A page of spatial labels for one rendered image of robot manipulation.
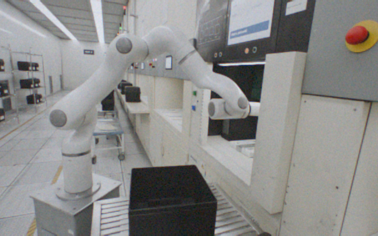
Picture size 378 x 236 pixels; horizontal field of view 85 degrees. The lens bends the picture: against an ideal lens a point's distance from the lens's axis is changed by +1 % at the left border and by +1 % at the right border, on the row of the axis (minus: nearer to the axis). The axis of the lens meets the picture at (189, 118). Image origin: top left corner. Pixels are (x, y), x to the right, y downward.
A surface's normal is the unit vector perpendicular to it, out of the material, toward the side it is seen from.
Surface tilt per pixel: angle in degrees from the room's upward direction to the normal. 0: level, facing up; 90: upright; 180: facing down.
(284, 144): 90
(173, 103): 90
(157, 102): 90
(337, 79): 90
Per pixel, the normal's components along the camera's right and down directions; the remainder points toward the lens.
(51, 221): -0.40, 0.17
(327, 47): -0.93, 0.03
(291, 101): 0.37, 0.21
